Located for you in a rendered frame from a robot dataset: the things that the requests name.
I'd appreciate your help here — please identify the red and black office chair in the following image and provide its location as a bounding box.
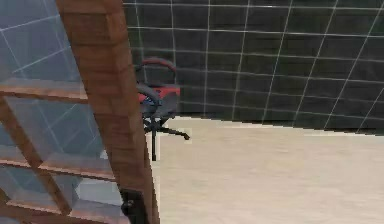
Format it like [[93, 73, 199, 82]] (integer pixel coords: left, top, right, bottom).
[[132, 57, 191, 162]]

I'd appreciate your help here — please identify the brown wooden shelf unit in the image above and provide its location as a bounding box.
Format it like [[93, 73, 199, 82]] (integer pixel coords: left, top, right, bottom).
[[0, 0, 162, 224]]

